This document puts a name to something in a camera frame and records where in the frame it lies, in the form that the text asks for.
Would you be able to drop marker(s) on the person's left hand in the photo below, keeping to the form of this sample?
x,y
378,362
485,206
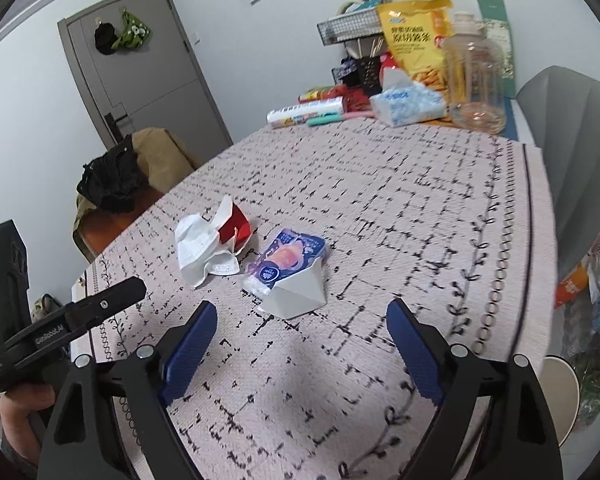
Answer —
x,y
22,410

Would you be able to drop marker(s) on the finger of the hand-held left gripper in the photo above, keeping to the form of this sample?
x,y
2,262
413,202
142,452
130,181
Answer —
x,y
7,280
107,302

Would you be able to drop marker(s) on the red paper carton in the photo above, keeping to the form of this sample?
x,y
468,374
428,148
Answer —
x,y
235,225

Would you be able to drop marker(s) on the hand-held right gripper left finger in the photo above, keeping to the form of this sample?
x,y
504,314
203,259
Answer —
x,y
190,355

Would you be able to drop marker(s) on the clear plastic water bottle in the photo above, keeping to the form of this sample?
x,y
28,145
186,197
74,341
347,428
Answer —
x,y
475,85

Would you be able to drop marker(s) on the black cloth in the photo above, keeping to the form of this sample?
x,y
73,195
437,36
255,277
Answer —
x,y
112,180

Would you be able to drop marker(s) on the orange paper bag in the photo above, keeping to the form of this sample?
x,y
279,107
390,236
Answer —
x,y
572,285

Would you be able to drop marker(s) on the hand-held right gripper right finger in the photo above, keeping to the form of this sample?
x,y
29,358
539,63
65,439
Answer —
x,y
415,350

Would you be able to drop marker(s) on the blue white tissue pack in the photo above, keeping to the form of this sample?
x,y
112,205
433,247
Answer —
x,y
405,105

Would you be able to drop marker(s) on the black hanging hat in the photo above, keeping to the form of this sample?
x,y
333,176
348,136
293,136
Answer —
x,y
105,40

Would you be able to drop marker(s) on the white bag roll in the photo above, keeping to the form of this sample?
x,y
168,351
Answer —
x,y
305,111

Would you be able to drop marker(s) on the white paper carton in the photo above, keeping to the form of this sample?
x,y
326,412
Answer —
x,y
300,295

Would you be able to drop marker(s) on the pink pen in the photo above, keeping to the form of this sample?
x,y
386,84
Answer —
x,y
357,114

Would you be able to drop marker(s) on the white face mask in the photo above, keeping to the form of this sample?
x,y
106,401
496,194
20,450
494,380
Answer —
x,y
200,250

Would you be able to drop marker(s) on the grey door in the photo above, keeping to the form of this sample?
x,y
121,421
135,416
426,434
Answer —
x,y
145,85

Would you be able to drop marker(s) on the green hanging bag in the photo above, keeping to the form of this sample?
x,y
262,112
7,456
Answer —
x,y
135,32

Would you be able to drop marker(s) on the blue purple plastic wrapper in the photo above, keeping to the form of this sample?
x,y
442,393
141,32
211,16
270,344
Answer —
x,y
285,255

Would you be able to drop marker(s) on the white waste bin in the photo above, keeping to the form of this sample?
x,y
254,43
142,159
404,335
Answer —
x,y
560,400

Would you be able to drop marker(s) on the grey upholstered chair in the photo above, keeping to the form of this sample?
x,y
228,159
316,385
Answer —
x,y
575,160

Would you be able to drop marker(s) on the green pen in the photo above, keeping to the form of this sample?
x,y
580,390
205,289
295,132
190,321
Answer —
x,y
325,119

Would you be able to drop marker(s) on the red snack packets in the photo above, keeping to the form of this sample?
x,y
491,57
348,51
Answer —
x,y
330,95

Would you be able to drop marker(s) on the yellow snack bag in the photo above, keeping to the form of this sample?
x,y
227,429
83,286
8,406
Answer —
x,y
415,45

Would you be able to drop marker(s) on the tall green box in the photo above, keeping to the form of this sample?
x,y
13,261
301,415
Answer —
x,y
502,35

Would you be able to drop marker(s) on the brown chair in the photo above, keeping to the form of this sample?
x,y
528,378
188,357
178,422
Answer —
x,y
165,155

